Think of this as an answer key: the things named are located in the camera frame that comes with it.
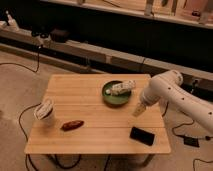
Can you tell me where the white paper cup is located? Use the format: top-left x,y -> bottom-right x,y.
34,99 -> 55,126

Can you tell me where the black smartphone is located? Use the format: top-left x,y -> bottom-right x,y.
130,127 -> 155,146

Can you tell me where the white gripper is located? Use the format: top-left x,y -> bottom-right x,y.
133,87 -> 157,117

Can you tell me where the wooden table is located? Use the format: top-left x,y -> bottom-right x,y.
25,74 -> 171,154

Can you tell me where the black floor cable left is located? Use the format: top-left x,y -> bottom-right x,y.
18,102 -> 42,171

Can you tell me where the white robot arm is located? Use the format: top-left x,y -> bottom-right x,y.
133,70 -> 213,134

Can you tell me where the white bottle on ledge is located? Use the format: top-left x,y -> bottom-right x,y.
6,11 -> 19,31

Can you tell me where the black power adapter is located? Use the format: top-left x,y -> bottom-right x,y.
184,137 -> 199,147

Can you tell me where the black box on ledge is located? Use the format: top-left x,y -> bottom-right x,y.
50,29 -> 69,43

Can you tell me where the green round plate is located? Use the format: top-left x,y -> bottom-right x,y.
101,80 -> 132,107

